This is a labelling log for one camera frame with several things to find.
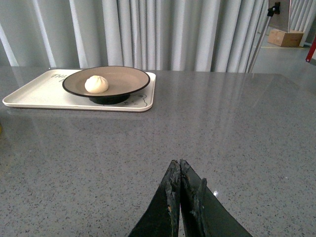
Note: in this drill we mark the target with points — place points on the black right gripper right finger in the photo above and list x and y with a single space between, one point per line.
202 213

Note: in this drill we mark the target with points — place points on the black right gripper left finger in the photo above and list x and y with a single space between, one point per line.
161 219

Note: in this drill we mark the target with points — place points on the brown plate with black rim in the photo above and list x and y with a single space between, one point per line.
122 81

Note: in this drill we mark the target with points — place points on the white steamed bun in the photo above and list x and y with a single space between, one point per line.
96 84

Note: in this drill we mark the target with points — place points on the cream rectangular bear tray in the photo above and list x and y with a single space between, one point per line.
46 92

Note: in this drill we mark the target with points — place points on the grey pleated curtain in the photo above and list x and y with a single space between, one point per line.
178 35

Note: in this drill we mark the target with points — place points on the red metal stand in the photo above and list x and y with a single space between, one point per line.
311 51

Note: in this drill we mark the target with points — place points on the brown cardboard box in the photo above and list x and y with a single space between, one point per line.
284 39

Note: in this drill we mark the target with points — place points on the metal tripod pole with clamp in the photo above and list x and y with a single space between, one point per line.
274 9

